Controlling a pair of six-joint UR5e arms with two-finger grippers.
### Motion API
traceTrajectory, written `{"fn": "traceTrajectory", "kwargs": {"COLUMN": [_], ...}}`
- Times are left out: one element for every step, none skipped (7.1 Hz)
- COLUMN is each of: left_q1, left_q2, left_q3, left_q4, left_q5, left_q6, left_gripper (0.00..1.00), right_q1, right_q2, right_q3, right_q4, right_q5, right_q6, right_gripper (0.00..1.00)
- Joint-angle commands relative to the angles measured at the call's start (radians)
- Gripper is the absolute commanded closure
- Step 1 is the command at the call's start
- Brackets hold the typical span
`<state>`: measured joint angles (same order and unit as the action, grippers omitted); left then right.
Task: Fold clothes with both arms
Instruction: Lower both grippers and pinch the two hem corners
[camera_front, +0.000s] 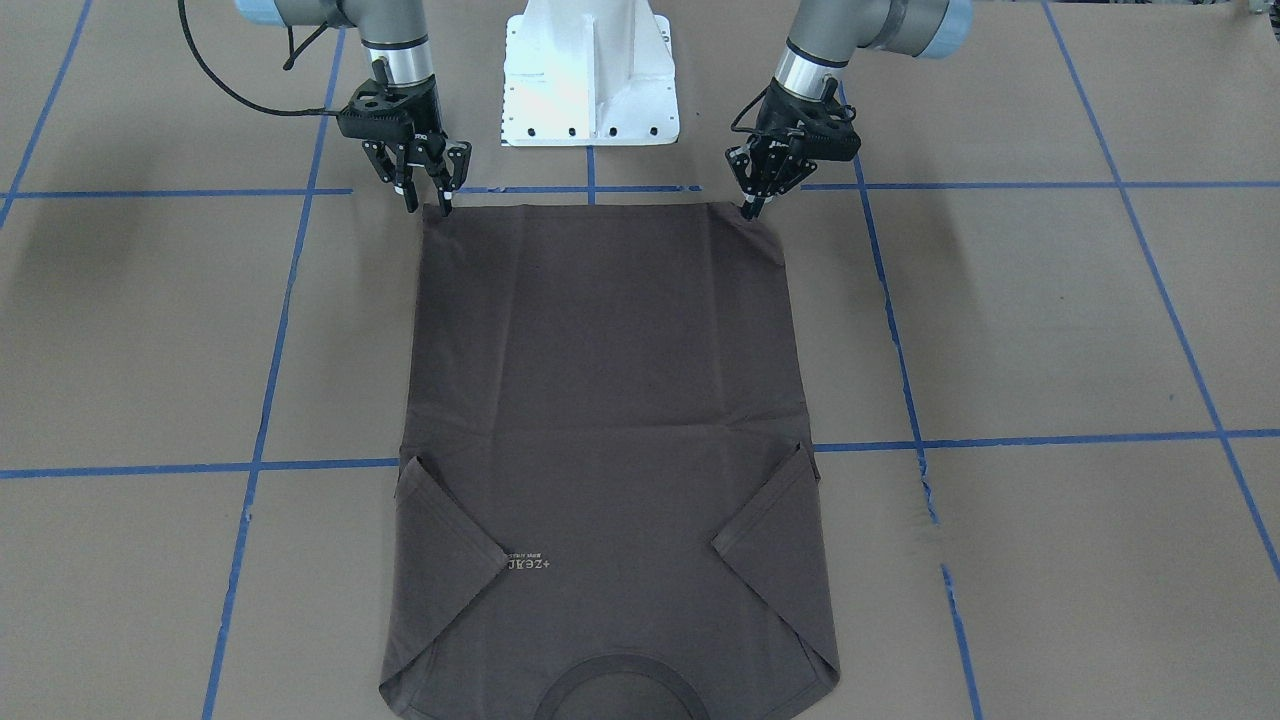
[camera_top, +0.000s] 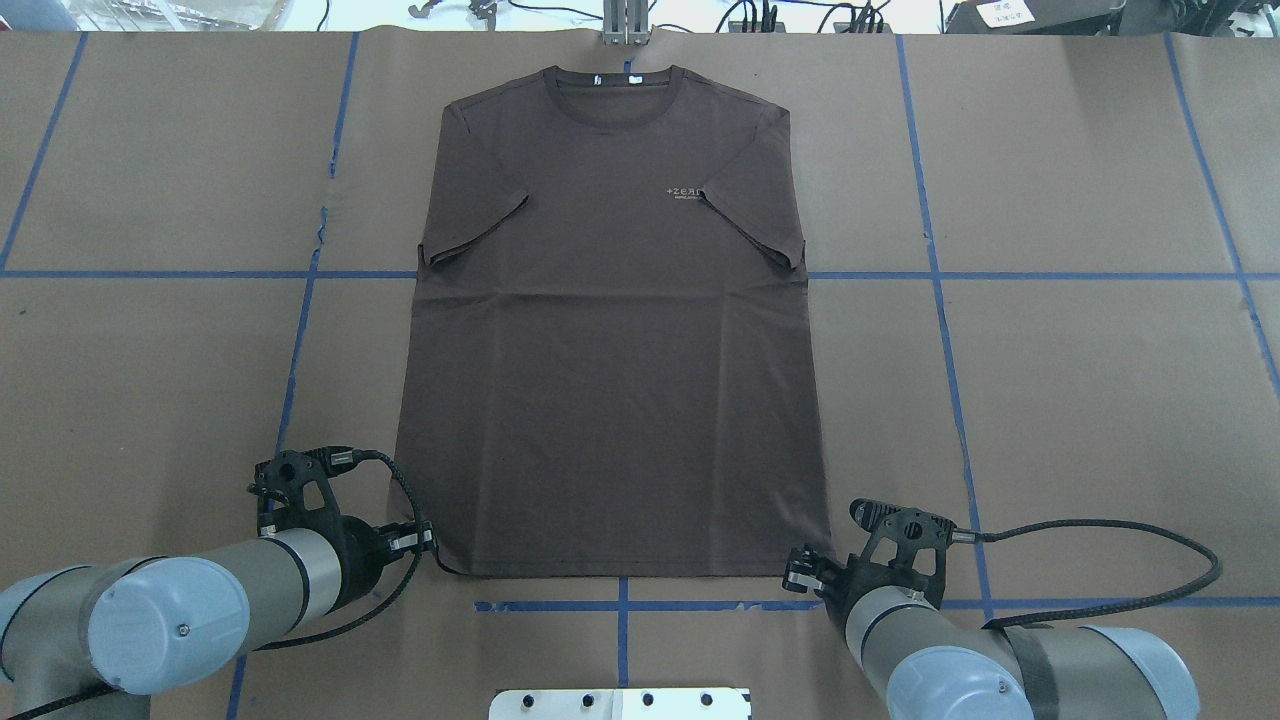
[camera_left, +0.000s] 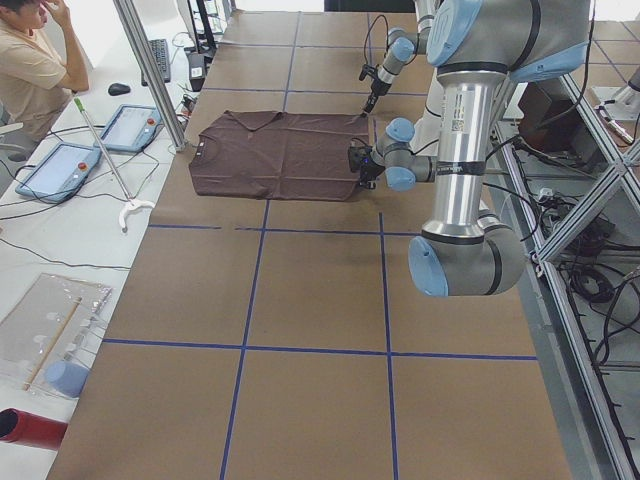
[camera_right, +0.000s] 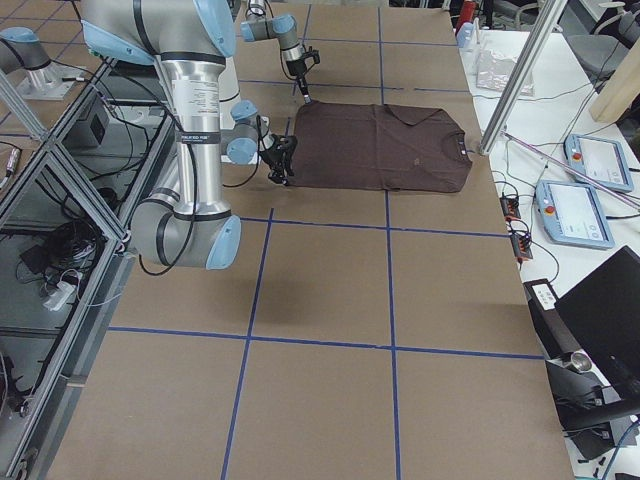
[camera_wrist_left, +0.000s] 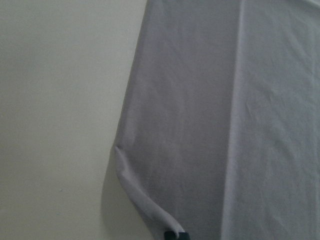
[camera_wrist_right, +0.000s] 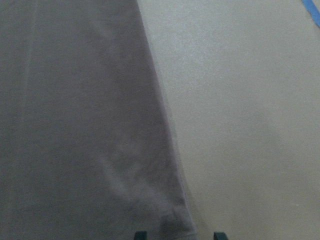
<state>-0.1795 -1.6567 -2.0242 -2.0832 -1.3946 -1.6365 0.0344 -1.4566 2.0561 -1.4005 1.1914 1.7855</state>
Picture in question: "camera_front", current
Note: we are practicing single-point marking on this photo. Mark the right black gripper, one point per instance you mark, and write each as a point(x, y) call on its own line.
point(418, 118)

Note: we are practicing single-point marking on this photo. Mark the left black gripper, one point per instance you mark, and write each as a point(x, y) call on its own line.
point(783, 122)

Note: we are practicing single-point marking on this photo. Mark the brown t-shirt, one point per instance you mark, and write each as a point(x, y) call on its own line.
point(608, 501)

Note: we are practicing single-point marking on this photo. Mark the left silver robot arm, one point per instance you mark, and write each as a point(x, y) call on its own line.
point(825, 34)

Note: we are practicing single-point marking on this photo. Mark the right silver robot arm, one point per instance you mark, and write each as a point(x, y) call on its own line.
point(394, 34)

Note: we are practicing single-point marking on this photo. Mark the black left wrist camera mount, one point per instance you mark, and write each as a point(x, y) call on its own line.
point(828, 132)

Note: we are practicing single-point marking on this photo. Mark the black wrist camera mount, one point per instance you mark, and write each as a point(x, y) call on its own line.
point(376, 112)
point(828, 132)

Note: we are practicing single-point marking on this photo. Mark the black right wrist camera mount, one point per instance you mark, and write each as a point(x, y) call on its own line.
point(376, 112)

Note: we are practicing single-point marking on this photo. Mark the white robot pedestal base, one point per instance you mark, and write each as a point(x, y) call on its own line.
point(589, 73)

